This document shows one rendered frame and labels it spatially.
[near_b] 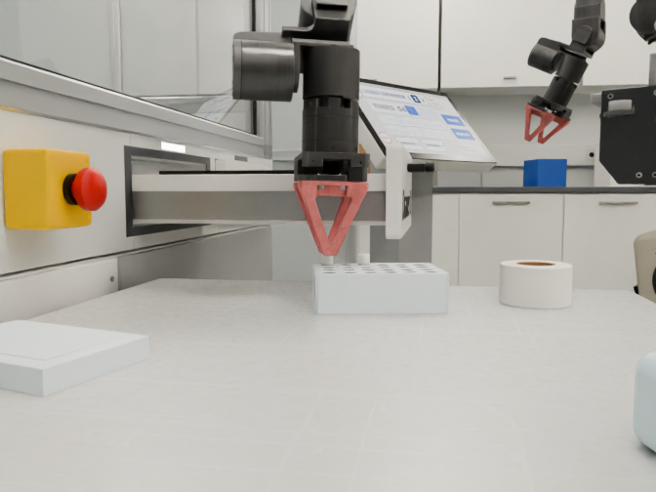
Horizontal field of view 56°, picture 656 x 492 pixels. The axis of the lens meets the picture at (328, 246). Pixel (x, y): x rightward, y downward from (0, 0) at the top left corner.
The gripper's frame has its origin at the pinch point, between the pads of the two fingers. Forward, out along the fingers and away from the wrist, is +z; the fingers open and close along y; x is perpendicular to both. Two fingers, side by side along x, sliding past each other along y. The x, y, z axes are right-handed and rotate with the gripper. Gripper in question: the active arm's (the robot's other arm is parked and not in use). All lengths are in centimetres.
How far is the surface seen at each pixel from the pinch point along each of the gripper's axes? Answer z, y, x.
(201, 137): -14.4, -40.0, -15.5
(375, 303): 4.7, 7.3, 3.5
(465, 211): 1, -301, 125
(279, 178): -7.2, -12.5, -4.4
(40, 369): 4.9, 27.3, -19.5
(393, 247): 9, -115, 35
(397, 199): -4.9, -6.4, 8.8
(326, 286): 3.2, 6.9, -1.0
